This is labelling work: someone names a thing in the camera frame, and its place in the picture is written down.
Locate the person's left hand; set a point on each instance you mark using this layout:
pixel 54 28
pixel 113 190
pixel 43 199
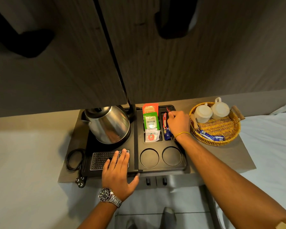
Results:
pixel 116 178

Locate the person's right hand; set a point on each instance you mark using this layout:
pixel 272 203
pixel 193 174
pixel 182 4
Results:
pixel 180 122

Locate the red and blue sachets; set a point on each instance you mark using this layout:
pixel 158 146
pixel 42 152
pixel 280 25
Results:
pixel 165 120

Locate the white ceramic cup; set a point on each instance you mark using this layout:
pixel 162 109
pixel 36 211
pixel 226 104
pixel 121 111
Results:
pixel 220 109
pixel 203 113

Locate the green tea packet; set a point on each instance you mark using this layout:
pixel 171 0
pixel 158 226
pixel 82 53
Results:
pixel 151 121

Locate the white packet with red logo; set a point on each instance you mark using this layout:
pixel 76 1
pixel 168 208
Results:
pixel 152 136

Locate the orange classic tea packet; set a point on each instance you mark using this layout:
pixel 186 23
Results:
pixel 150 108

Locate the black plastic tray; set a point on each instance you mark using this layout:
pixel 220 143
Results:
pixel 157 164

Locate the woven wicker basket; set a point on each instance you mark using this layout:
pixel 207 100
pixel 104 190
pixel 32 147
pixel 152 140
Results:
pixel 224 127

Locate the person's right forearm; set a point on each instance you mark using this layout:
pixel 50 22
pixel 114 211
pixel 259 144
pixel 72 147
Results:
pixel 228 181

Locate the blue stick packet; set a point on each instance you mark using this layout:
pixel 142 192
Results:
pixel 218 138
pixel 206 134

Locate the person's right shoe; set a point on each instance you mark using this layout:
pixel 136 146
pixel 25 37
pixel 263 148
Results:
pixel 169 218

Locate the yellow wrist band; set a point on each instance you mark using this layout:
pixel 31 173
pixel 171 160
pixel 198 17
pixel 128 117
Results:
pixel 182 133

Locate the silver wristwatch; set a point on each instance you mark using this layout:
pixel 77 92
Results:
pixel 106 195

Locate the perforated metal drip plate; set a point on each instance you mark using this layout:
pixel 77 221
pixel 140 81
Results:
pixel 99 159

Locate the black cabinet knob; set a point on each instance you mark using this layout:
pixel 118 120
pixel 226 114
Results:
pixel 148 181
pixel 165 181

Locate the black power plug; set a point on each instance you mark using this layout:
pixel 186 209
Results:
pixel 81 182

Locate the stainless steel electric kettle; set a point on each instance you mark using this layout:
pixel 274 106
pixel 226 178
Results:
pixel 109 126

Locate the wooden low cabinet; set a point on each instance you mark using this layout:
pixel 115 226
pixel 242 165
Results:
pixel 233 155

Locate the grey wood wardrobe door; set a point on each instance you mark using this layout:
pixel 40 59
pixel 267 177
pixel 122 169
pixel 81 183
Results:
pixel 50 81
pixel 217 57

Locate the white pillow corner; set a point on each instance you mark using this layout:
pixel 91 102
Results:
pixel 281 109

